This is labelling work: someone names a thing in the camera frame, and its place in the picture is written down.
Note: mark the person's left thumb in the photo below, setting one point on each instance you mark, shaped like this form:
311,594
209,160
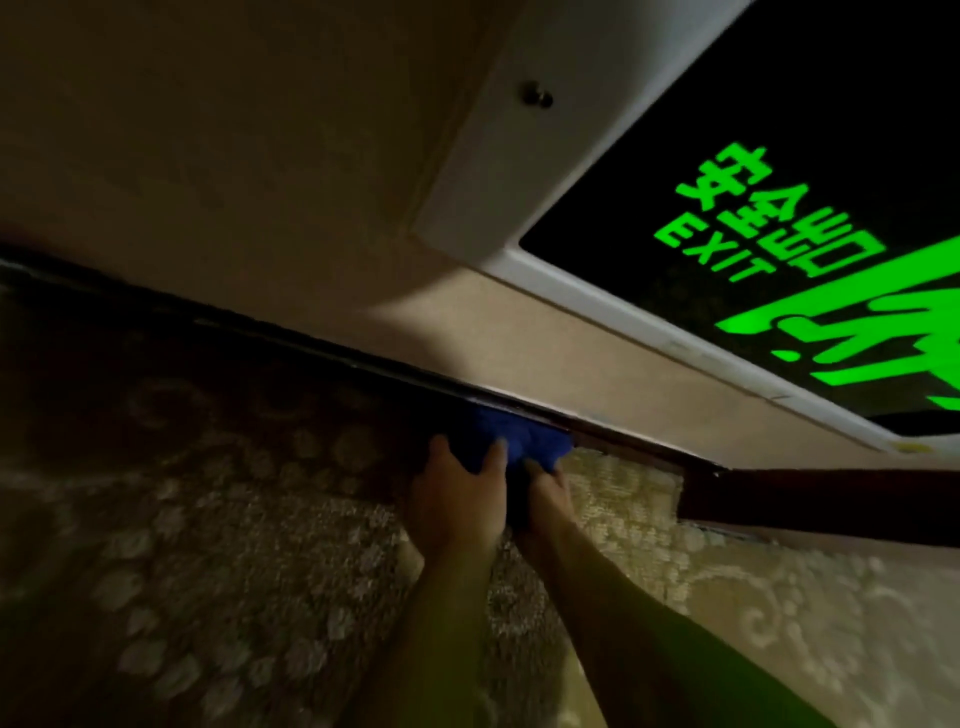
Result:
495,459

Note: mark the dark brown wooden trim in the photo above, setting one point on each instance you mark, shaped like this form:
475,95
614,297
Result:
817,499

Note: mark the blue cleaning cloth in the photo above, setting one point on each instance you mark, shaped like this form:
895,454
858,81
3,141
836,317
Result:
517,439

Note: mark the person's left hand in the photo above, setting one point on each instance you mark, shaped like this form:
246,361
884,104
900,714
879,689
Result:
454,510

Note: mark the person's right thumb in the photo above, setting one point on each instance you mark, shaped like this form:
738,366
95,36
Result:
533,469

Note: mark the person's left forearm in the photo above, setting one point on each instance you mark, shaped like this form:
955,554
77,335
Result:
431,645

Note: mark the person's right hand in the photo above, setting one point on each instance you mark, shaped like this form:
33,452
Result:
546,508

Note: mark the person's right forearm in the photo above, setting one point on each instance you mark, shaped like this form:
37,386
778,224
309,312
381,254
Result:
637,637

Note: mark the dark skirting board strip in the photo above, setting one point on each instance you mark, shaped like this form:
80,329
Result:
225,322

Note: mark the green lit exit sign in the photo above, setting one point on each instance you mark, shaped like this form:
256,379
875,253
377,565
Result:
750,225

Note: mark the dark round screw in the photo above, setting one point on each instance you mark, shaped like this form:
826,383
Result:
537,94

